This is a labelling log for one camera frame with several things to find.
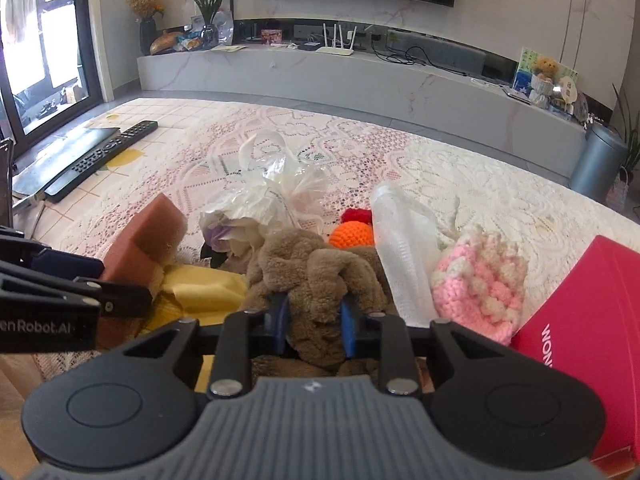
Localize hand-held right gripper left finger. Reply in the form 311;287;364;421
122;294;292;402

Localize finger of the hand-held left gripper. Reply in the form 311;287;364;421
0;227;104;282
0;272;154;318

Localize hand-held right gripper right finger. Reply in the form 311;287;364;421
340;296;503;397

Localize brown plush toy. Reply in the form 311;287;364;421
242;227;397;377

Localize brown sponge block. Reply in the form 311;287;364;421
97;194;189;352

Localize yellow cloth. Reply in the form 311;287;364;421
142;262;252;395

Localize orange crocheted ball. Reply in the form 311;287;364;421
327;207;376;250

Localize white mesh plastic bag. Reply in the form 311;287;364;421
370;181;444;329

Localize clear plastic bag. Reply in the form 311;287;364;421
199;129;332;262

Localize red cardboard box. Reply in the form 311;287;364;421
510;234;640;465

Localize black flat board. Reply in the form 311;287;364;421
12;125;124;202

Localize black remote control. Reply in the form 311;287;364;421
44;120;159;204

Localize pink white crocheted pouch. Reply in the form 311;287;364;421
431;224;529;347

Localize white lace tablecloth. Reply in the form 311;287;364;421
15;97;640;396

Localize glass sliding door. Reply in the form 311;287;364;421
0;0;107;147

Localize brown wooden bowl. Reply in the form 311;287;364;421
149;30;186;56

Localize dark vase with dried flowers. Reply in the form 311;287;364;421
126;0;166;56

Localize white marble tv cabinet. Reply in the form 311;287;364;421
137;42;589;181

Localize snack packets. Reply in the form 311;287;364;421
175;29;206;52

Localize white router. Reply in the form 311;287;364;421
315;22;359;57

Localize green plant in glass vase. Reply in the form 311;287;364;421
178;0;241;51

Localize grey pedal trash can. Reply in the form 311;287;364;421
568;122;630;202

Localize green picture board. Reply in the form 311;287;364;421
512;47;579;99

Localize brown teddy bear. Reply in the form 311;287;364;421
529;56;562;107

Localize round white hand fan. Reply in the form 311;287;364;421
556;75;581;104

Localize long-leaved potted plant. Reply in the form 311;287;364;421
612;84;640;177

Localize black cables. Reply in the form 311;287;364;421
369;26;487;69

